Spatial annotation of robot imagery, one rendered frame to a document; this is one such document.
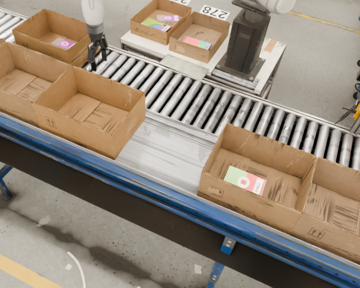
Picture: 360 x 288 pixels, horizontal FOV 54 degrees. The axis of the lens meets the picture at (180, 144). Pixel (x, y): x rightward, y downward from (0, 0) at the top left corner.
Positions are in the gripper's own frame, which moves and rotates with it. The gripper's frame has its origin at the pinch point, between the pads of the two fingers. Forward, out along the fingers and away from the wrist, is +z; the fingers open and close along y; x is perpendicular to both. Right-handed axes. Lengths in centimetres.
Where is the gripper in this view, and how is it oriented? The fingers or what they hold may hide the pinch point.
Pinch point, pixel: (99, 62)
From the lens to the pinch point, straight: 210.6
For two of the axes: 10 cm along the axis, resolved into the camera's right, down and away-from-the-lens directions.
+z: -0.8, 6.4, 7.6
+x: -9.1, -3.6, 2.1
